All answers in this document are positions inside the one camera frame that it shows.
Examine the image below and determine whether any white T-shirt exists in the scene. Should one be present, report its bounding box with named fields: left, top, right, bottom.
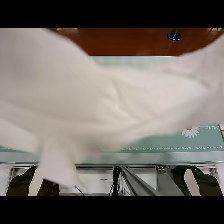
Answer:
left=0, top=28, right=224, bottom=194

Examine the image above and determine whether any silver frame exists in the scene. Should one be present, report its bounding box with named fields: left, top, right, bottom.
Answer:
left=0, top=151, right=224, bottom=197

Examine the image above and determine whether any black cable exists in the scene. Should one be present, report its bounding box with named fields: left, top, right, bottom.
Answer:
left=111, top=165, right=122, bottom=197
left=73, top=185, right=86, bottom=197

